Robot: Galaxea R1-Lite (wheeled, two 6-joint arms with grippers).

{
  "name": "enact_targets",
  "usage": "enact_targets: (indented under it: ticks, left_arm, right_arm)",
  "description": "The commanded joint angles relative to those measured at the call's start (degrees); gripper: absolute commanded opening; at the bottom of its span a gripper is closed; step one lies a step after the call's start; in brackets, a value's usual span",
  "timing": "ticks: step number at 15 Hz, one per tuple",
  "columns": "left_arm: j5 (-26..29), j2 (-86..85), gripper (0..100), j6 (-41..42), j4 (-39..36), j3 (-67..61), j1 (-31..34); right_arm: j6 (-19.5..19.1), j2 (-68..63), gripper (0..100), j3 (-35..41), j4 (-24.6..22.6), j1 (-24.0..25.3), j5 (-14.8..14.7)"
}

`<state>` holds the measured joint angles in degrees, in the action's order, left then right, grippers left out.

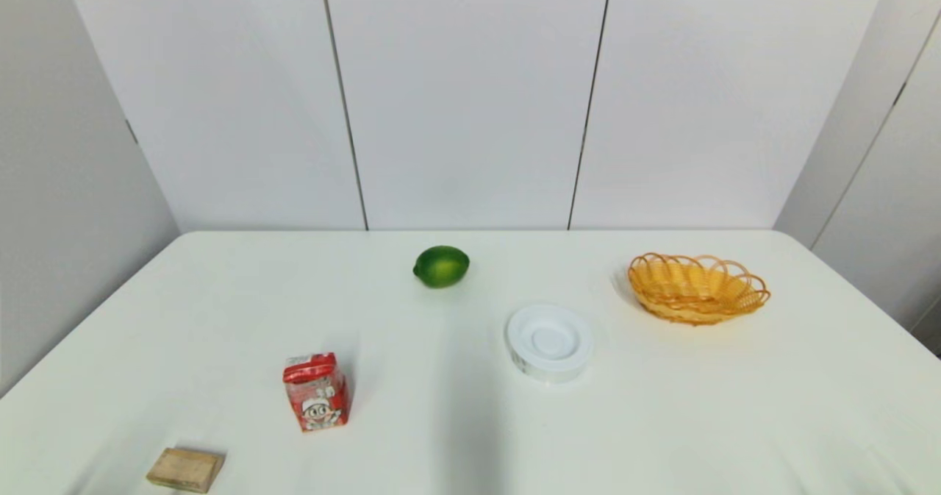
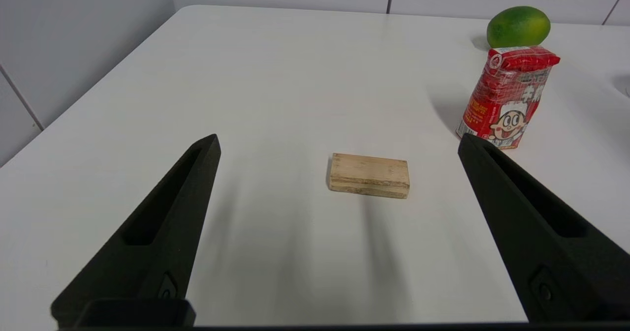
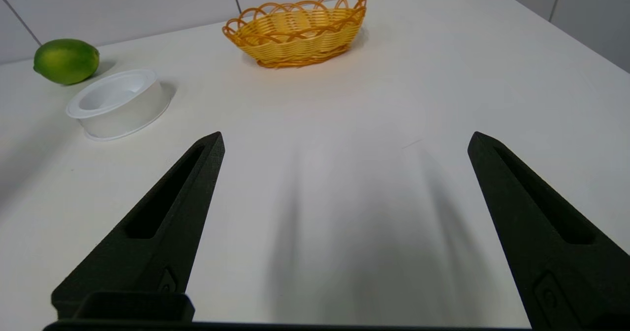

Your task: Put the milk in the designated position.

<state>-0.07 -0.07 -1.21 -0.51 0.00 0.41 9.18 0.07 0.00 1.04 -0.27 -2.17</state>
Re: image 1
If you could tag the white round bowl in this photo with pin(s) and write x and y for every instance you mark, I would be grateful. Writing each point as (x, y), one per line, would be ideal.
(549, 342)

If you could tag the red milk carton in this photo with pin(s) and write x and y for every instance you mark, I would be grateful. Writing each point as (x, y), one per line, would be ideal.
(316, 392)

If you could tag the orange woven basket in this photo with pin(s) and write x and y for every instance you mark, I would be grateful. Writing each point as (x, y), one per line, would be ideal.
(695, 290)

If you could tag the small wooden block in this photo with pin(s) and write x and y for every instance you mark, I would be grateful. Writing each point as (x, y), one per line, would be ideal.
(185, 470)

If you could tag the green lime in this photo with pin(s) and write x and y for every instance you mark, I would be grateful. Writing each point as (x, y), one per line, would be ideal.
(441, 266)

